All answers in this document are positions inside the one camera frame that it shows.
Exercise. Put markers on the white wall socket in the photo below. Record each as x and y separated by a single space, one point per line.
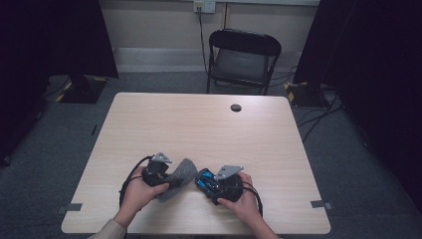
204 6

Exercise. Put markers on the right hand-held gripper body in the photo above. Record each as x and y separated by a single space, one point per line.
230 189

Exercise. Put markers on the dark curtain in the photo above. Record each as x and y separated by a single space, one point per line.
375 66
49 40

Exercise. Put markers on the grey tape strip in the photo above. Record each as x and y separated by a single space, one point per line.
320 204
71 207

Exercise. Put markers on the blue and black toy car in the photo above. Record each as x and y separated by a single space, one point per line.
206 179

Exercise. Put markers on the person's left hand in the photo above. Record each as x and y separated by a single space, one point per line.
139 195

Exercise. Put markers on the black folding chair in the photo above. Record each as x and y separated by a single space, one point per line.
244 63

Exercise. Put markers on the person's right hand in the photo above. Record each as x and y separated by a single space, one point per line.
244 205

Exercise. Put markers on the short black floor tape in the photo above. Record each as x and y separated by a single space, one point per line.
95 129

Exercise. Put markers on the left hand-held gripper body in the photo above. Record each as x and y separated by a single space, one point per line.
154 176

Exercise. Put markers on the grey terry cloth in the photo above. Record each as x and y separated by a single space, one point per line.
184 172

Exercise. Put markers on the black stand base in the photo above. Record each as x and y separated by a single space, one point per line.
305 96
83 91

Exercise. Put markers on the round black table grommet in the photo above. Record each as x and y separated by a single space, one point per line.
236 108

